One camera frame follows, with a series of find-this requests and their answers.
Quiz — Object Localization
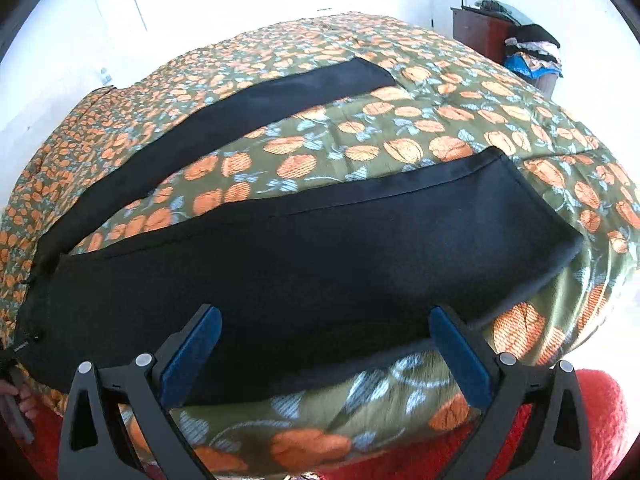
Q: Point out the pile of clothes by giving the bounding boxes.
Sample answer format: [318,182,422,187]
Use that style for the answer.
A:
[503,24,562,80]

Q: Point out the orange floral green bedspread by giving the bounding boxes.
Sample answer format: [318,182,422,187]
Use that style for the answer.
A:
[1,14,639,477]

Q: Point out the person left hand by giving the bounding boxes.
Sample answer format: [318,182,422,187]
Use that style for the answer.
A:
[0,379,38,420]

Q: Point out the brown laundry basket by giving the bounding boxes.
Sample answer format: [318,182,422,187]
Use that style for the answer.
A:
[529,73,560,99]

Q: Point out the brown wooden nightstand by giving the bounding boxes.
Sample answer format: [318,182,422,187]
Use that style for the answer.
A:
[451,8,512,64]

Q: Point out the red fuzzy coat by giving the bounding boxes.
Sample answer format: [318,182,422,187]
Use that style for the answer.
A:
[17,370,629,479]

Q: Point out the black pants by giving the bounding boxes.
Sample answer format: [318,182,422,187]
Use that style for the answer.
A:
[15,58,584,404]

